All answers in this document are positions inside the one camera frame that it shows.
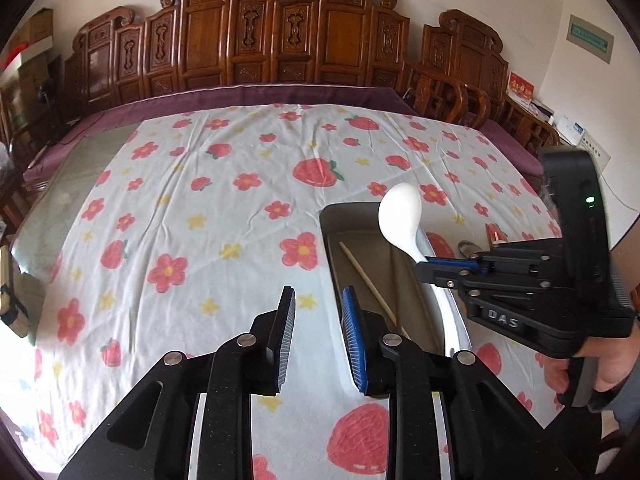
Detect white plastic spoon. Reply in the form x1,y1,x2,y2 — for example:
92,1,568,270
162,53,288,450
378,183,426,263

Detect person's right hand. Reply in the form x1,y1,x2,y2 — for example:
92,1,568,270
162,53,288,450
542,323,639,394

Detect grey utensil tray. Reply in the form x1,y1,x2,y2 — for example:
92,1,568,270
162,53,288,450
319,202,472,356

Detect light wooden chopstick in tray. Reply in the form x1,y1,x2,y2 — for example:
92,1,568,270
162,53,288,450
338,242,409,338

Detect floral strawberry tablecloth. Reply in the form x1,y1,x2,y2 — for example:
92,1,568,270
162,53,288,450
1,104,560,479

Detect wooden armchair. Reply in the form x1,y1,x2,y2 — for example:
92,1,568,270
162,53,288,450
397,55,491,130

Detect red card on cabinet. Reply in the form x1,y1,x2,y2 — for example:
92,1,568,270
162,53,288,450
506,70,535,103

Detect carved wooden bench backrest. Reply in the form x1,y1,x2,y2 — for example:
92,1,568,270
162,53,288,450
64,0,509,119

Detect purple bench cushion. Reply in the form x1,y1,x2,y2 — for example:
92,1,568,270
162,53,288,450
22,83,544,187

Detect stacked cardboard boxes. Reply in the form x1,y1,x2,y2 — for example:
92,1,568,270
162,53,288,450
3,8,53,68

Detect white wall panel box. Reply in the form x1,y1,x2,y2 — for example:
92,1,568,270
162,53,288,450
577,130,611,174

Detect green wall sign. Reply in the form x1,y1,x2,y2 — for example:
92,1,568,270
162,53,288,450
566,14,614,64

